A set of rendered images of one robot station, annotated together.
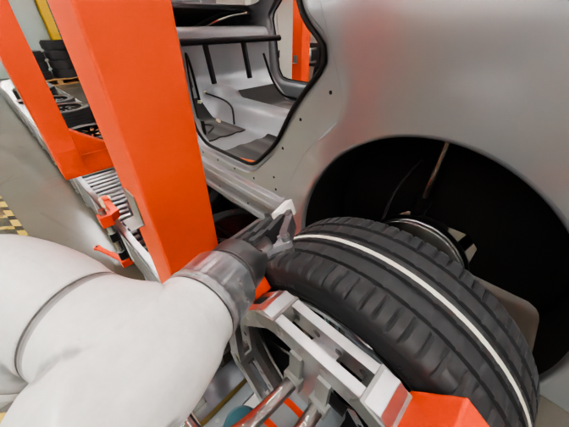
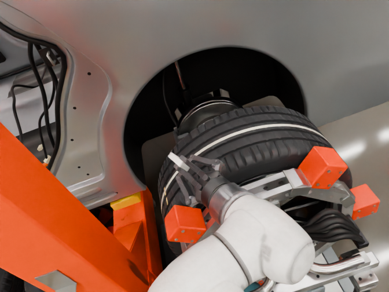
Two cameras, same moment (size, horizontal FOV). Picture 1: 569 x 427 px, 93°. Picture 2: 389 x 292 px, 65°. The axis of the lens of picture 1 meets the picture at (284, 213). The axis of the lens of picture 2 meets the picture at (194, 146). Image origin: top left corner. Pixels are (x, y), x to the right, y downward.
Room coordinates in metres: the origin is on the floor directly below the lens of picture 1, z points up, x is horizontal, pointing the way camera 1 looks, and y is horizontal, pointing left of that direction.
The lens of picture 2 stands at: (-0.04, 0.32, 1.81)
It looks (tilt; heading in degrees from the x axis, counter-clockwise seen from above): 44 degrees down; 319
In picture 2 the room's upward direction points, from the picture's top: 22 degrees counter-clockwise
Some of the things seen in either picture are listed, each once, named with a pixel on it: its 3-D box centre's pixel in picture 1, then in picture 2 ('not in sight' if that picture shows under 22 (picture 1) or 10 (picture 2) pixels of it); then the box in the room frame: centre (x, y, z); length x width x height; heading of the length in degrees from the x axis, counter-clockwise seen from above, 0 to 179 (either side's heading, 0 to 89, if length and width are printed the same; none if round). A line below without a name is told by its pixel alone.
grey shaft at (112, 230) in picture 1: (115, 239); not in sight; (1.41, 1.17, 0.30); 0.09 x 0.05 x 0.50; 46
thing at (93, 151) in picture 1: (112, 142); not in sight; (2.20, 1.47, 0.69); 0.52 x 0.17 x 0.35; 136
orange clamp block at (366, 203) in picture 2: not in sight; (358, 202); (0.01, -0.29, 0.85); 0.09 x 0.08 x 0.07; 46
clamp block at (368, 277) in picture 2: not in sight; (357, 270); (-0.04, -0.04, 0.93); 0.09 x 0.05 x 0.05; 136
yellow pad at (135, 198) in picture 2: not in sight; (125, 192); (0.98, -0.04, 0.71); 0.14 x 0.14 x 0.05; 46
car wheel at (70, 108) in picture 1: (66, 115); not in sight; (4.11, 3.26, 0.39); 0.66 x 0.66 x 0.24
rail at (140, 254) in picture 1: (122, 231); not in sight; (1.52, 1.19, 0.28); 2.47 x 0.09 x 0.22; 46
